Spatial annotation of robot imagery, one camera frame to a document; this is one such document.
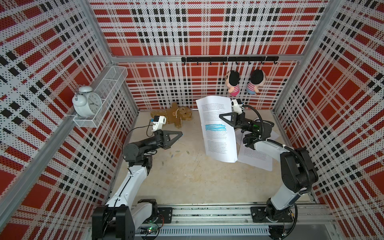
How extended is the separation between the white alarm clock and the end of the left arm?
290 millimetres

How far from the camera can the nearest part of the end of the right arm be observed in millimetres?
638

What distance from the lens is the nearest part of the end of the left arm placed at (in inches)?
22.8
